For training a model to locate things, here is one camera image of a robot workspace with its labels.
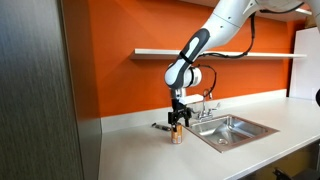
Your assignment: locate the black marker pen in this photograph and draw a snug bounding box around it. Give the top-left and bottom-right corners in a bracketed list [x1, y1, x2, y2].
[151, 122, 172, 132]

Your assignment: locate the long white wall shelf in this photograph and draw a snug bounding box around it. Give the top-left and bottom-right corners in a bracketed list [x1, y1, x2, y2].
[129, 48, 308, 61]

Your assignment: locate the stainless steel sink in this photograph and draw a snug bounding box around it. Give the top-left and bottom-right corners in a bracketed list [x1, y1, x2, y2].
[182, 113, 280, 154]

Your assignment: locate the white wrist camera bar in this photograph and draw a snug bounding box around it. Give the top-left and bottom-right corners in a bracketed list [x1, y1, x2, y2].
[179, 94, 205, 105]

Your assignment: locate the white shelf under ceiling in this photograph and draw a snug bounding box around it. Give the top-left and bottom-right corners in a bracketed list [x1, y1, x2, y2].
[178, 0, 313, 23]

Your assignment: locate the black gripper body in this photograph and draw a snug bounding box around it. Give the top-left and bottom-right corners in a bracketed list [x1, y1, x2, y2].
[170, 99, 189, 119]

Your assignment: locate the chrome faucet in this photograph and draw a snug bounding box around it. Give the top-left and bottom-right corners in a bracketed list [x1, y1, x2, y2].
[189, 88, 222, 122]

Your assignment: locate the white board panel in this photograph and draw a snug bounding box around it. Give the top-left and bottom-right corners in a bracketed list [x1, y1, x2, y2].
[288, 26, 320, 102]

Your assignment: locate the dark wood cabinet panel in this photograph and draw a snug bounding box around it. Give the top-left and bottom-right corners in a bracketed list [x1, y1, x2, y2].
[0, 0, 103, 180]

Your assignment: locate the brown under-counter cabinet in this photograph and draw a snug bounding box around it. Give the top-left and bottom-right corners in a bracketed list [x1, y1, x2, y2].
[238, 139, 320, 180]

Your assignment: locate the white backsplash strip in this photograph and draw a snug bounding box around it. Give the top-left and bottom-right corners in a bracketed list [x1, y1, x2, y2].
[100, 88, 288, 134]

